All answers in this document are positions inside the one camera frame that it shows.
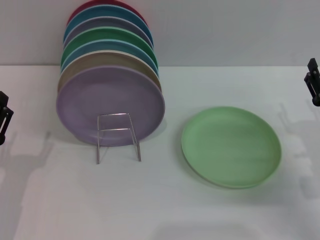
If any beige plate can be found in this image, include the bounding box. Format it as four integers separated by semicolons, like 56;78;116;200
57;49;163;96

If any dark red plate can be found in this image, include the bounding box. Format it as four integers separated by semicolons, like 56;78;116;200
66;0;150;29

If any dark green plate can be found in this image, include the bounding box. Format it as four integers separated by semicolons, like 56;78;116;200
60;26;159;69

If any light green plate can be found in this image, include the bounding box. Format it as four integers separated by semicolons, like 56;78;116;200
181;105;283;190

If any grey lavender plate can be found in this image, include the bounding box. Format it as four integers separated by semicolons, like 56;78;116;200
62;16;155;51

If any teal blue plate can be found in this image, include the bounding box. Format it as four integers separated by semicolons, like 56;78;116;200
62;4;154;47

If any purple plate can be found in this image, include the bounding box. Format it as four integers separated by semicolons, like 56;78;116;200
55;65;166;148

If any light blue plate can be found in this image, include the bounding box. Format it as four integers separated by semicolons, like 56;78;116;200
59;38;160;79

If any metal wire plate rack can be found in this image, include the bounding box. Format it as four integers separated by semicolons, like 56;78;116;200
96;112;142;165

